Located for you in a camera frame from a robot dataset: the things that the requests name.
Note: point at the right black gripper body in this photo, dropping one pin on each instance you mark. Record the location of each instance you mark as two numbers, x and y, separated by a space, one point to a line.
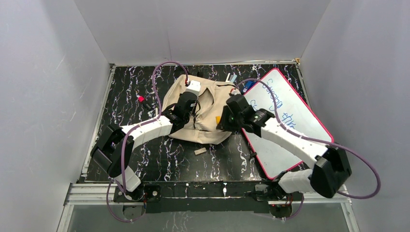
229 122

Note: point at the cream canvas student bag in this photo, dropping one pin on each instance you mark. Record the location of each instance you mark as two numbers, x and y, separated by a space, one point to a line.
202 128

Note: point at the pink black highlighter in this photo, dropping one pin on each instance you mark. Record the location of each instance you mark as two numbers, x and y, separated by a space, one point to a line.
145 103

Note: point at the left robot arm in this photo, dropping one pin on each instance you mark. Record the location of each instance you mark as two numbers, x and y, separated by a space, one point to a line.
115 145

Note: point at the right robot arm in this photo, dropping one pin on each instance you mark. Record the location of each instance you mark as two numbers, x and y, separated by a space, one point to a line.
328 165

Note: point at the white eraser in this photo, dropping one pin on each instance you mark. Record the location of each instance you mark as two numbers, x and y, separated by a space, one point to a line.
200 151

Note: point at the pink framed whiteboard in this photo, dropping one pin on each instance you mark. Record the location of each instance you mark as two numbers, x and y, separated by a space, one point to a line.
292 111

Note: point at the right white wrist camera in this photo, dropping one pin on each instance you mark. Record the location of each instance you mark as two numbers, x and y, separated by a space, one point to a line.
234 92

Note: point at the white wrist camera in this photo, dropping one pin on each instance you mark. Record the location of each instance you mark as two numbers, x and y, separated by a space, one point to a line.
234 92
194 87

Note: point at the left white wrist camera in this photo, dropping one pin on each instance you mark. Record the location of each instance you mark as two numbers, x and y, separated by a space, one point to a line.
194 87

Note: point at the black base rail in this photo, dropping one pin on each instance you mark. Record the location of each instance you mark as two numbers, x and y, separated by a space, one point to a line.
260 197

